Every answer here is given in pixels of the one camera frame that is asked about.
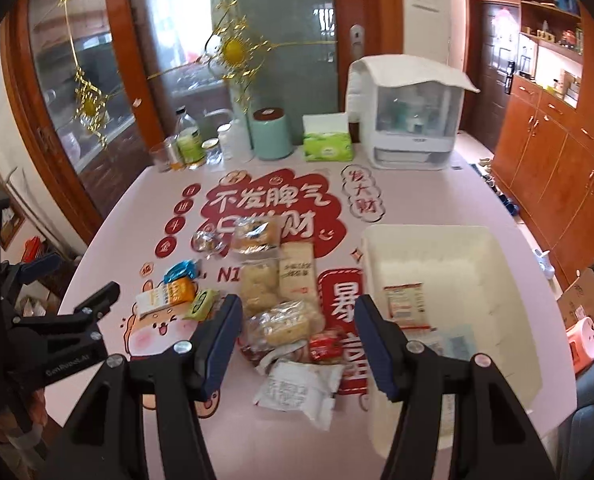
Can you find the white red snack packet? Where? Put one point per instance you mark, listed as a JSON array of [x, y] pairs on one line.
[[404, 305]]

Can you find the blue orange snack packet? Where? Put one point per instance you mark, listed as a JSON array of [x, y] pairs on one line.
[[179, 271]]

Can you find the green tissue box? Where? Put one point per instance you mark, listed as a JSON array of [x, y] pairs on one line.
[[327, 147]]

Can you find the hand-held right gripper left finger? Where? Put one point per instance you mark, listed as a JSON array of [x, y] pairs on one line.
[[224, 342]]

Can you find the white printed snack packet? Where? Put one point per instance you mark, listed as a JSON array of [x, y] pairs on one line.
[[297, 390]]

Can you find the pink stool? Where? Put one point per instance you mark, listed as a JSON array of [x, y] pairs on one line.
[[584, 342]]

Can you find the translucent plastic bottle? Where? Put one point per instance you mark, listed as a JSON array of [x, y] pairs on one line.
[[242, 137]]

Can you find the pale blue snack packet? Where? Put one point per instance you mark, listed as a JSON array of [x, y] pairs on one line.
[[454, 345]]

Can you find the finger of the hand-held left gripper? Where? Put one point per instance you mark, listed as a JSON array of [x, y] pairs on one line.
[[39, 266], [77, 317]]

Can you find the clear bread packet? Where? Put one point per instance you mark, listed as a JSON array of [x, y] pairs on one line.
[[254, 235], [284, 325]]

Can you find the mint green canister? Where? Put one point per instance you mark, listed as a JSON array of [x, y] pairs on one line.
[[269, 135]]

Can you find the red date snack packet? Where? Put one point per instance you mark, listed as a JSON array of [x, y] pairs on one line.
[[324, 347]]

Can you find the clear glass cup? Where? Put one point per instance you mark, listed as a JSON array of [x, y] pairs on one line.
[[167, 157]]

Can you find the grey door lock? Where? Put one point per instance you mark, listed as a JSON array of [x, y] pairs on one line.
[[357, 40]]

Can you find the white plastic bin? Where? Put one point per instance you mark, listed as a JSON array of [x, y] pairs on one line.
[[427, 260]]

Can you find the clear small snack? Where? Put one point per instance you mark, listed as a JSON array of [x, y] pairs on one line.
[[208, 242]]

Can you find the white cloth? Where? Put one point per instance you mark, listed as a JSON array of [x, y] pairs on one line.
[[417, 72]]

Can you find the small white toy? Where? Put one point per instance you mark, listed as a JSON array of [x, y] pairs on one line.
[[545, 262]]

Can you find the dark red snowflake packet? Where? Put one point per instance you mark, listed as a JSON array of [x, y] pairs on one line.
[[252, 355]]

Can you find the small glass jar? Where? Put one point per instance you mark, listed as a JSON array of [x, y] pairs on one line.
[[211, 152]]

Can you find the clear bottle with green label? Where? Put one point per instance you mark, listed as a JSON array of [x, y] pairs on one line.
[[189, 142]]

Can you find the cardboard box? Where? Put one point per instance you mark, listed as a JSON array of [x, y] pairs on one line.
[[577, 300]]

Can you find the large gold sun ornament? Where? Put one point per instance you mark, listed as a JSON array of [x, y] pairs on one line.
[[233, 50]]

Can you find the row of shoes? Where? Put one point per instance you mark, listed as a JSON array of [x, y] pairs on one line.
[[497, 187]]

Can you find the dark wooden door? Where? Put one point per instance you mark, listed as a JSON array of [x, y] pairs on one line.
[[492, 60]]

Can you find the beige cracker packet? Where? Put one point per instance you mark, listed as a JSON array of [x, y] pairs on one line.
[[297, 272]]

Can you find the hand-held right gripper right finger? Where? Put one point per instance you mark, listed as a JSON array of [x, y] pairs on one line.
[[372, 347]]

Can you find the white countertop dish cabinet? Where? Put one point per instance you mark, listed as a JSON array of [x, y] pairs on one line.
[[407, 152]]

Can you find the white orange snack packet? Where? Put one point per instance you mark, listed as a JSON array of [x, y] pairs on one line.
[[162, 300]]

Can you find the pale round cake packet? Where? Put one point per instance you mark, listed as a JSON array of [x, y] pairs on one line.
[[259, 285]]

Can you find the wooden glass display cabinet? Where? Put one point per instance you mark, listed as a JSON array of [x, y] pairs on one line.
[[67, 60]]

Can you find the small gold ornament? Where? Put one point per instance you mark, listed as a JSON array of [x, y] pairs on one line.
[[89, 105]]

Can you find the wooden shelf cabinet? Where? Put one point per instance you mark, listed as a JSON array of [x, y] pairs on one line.
[[552, 160]]

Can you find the yellow green snack packet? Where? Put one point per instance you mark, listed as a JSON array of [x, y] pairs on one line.
[[202, 305]]

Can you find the pink printed table cover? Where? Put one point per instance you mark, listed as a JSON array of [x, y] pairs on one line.
[[277, 452]]

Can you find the small white bottle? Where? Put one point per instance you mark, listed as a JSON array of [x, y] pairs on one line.
[[225, 142]]

